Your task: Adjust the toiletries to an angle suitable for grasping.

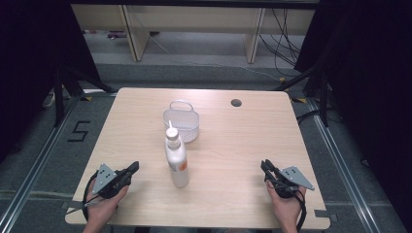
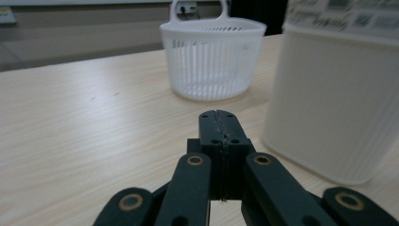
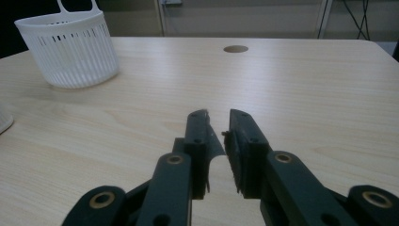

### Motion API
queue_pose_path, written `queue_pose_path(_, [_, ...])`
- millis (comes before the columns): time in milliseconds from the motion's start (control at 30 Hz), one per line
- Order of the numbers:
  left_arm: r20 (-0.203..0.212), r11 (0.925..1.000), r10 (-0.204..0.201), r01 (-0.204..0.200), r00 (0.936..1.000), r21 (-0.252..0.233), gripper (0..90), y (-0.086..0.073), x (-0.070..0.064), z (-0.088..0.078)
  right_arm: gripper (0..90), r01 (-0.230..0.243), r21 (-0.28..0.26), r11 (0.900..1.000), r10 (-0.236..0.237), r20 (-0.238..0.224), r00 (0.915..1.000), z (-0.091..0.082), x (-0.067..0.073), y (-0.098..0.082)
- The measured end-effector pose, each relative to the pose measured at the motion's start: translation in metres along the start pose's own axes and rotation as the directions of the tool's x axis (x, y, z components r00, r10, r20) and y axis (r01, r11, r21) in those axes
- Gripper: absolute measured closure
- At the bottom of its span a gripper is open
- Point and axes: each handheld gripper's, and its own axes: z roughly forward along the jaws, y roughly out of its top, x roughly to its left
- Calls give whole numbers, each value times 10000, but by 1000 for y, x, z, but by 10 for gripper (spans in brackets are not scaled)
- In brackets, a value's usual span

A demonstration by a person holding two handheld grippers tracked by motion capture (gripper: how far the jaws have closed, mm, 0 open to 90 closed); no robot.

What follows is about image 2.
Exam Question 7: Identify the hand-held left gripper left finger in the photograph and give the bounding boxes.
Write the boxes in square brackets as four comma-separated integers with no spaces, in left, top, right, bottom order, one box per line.
[186,109,227,202]

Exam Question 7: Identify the white wall socket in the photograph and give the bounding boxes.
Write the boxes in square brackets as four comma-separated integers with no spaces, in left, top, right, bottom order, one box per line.
[175,1,198,15]

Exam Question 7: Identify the white slotted plastic basket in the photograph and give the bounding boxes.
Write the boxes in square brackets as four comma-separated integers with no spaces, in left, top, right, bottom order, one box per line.
[159,0,268,102]

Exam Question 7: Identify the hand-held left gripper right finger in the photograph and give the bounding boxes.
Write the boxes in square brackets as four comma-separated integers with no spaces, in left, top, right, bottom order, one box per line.
[215,109,256,202]

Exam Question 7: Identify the white ribbed plastic container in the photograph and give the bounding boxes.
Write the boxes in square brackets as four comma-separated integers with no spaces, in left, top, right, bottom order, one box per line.
[262,0,399,186]

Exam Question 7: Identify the white box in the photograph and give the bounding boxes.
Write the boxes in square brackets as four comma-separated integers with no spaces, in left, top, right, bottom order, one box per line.
[0,6,18,25]

